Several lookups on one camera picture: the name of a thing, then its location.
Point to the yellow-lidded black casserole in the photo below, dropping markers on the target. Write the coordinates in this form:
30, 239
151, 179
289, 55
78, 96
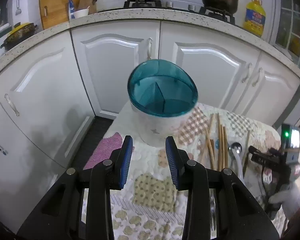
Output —
20, 33

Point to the wooden knife block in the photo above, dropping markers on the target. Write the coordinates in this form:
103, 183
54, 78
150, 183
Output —
87, 1

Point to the speckled white kitchen countertop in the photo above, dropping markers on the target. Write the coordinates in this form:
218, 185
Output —
115, 15

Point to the hanging metal peeler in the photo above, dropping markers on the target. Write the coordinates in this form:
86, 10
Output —
18, 7

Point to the patchwork quilted tablecloth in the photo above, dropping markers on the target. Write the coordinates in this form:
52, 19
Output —
150, 195

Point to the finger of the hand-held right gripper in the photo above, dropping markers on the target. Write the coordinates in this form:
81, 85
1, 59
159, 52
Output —
274, 151
256, 150

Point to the person's right hand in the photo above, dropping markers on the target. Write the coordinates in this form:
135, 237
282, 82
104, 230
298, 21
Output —
293, 195

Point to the metal spoon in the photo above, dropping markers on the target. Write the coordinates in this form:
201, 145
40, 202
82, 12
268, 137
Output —
235, 147

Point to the window with white frame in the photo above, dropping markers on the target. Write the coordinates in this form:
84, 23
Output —
295, 17

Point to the black gas stove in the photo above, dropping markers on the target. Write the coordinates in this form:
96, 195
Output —
180, 11

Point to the yellow cooking oil bottle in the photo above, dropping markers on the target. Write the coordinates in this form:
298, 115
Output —
254, 17

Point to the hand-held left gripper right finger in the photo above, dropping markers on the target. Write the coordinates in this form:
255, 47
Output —
171, 165

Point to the silver stove knob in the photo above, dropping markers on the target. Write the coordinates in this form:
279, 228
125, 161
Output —
168, 4
191, 6

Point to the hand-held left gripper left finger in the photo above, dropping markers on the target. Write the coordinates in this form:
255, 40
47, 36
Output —
125, 165

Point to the floral teal-rimmed utensil holder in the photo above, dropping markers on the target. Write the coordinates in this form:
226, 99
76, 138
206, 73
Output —
155, 125

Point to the wooden cutting board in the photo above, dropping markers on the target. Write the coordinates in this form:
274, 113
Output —
56, 10

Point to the dark brown wooden chopstick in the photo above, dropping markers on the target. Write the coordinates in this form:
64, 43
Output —
247, 150

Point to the white bowl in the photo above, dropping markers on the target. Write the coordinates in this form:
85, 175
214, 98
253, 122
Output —
81, 13

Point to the green and white container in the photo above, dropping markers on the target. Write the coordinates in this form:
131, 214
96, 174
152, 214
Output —
3, 28

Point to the blue and white packet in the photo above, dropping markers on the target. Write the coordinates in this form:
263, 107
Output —
71, 10

